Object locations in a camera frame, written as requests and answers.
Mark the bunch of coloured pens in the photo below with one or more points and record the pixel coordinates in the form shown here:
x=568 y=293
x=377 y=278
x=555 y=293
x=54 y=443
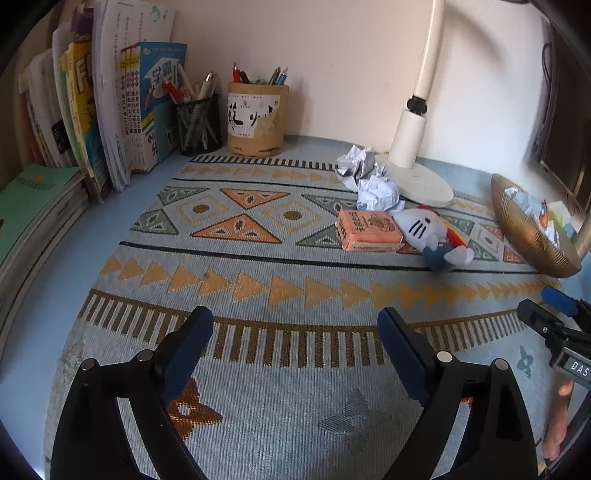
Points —
x=277 y=76

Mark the row of upright books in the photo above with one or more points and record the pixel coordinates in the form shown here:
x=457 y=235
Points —
x=115 y=92

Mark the person's right hand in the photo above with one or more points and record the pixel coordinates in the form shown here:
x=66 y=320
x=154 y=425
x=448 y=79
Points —
x=558 y=429

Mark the stack of green books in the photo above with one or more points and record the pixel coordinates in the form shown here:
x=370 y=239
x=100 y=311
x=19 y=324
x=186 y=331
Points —
x=37 y=203

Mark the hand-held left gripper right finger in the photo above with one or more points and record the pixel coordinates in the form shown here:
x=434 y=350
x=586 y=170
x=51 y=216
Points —
x=406 y=355

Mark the crumpled grey printed paper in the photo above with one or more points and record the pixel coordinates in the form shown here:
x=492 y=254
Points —
x=358 y=161

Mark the white desk lamp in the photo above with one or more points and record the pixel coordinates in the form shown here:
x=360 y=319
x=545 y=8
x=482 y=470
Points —
x=411 y=134

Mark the orange cardboard box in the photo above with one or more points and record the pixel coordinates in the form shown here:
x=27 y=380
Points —
x=369 y=228

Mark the gold ribbed bowl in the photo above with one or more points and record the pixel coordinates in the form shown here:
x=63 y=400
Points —
x=521 y=230

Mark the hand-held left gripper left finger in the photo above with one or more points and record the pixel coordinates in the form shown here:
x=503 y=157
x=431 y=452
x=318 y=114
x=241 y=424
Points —
x=189 y=350

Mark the wooden pen holder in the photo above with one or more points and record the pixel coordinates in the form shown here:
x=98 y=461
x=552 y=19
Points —
x=254 y=120

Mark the orange snack packet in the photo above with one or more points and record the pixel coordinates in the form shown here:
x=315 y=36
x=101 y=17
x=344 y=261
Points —
x=545 y=214

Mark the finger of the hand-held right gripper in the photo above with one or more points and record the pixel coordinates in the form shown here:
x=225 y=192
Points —
x=540 y=316
x=558 y=297

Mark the patterned woven table mat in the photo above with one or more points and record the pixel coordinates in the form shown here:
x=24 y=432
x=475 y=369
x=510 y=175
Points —
x=295 y=277

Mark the white and blue plush toy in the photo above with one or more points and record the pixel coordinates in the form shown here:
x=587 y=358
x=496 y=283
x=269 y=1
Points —
x=420 y=226

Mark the black monitor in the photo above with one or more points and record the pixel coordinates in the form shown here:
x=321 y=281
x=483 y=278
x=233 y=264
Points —
x=561 y=157

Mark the black mesh pen holder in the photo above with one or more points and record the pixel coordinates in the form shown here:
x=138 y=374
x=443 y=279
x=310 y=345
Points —
x=207 y=85
x=198 y=131

